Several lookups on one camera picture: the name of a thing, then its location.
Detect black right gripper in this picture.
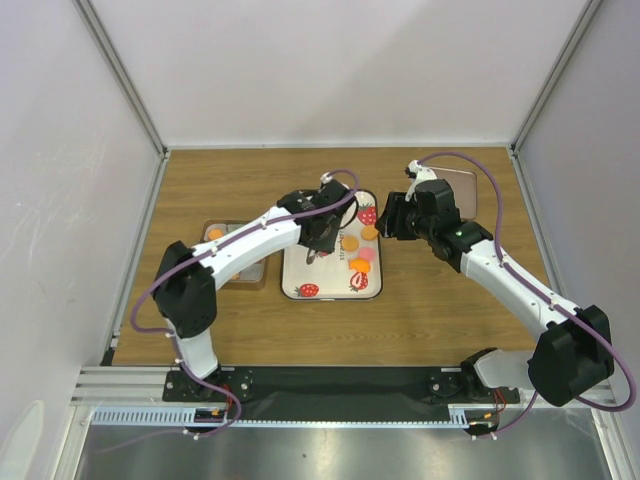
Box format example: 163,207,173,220
373,191,435,241

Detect metal serving tongs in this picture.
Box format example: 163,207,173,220
305,248,331,265

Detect gold tin lid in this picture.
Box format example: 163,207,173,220
431,166,477,220

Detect orange fish cookie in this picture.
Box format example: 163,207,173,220
207,228,225,241
348,258,371,273

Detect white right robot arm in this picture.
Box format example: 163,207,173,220
375,179,614,406

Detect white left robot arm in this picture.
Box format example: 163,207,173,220
152,178,357,400

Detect white strawberry tray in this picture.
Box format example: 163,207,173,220
281,190,383,301

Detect gold cookie tin box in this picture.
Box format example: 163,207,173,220
199,219,271,292

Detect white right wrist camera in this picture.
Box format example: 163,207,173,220
405,160,438,202

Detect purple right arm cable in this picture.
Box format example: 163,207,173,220
417,151,639,439

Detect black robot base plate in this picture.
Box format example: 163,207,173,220
164,364,506,421

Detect white cable duct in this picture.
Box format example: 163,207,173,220
92,404,496,429

